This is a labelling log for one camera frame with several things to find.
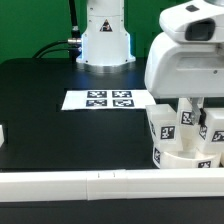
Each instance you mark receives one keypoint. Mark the white round stool seat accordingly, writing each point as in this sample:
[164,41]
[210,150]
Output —
[185,159]

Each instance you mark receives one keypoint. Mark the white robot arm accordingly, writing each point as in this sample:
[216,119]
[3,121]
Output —
[105,42]

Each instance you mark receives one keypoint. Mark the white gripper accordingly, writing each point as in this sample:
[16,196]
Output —
[193,71]

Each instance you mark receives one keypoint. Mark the white left fence block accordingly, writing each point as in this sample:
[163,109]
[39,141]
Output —
[1,135]

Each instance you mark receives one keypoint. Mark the white front fence rail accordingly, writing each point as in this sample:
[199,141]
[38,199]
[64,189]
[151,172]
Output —
[111,184]

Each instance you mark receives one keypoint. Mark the white marker sheet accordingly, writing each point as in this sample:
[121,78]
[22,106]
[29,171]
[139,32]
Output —
[107,99]

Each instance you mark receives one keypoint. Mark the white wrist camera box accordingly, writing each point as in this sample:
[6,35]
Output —
[196,21]

